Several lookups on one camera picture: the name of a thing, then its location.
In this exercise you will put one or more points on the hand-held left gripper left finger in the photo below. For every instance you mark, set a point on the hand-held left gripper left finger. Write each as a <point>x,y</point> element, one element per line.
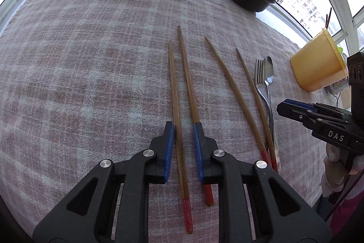
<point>169,143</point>

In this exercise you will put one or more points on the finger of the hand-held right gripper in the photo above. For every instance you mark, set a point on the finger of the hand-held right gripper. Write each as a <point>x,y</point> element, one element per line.
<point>298,102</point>
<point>293,112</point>

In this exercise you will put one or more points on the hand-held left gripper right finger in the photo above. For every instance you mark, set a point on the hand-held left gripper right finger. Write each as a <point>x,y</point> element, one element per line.
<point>198,152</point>

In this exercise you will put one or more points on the yellow plastic utensil container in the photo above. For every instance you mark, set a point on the yellow plastic utensil container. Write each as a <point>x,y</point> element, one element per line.
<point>315,66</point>

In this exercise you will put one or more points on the metal spoon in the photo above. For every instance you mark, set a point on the metal spoon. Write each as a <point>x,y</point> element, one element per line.
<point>268,72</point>

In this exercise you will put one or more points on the metal fork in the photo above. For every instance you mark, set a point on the metal fork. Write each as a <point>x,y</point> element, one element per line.
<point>259,80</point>

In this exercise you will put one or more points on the person's right hand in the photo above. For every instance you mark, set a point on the person's right hand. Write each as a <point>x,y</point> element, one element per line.
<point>334,157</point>

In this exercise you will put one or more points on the white floral rice cooker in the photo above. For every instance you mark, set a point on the white floral rice cooker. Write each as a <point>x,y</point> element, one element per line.
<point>337,87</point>

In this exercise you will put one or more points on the pink checked woven cloth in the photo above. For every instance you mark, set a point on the pink checked woven cloth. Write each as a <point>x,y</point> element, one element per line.
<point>85,75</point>

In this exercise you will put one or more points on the pink clothing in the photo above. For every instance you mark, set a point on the pink clothing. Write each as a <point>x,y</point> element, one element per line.
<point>352,203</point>

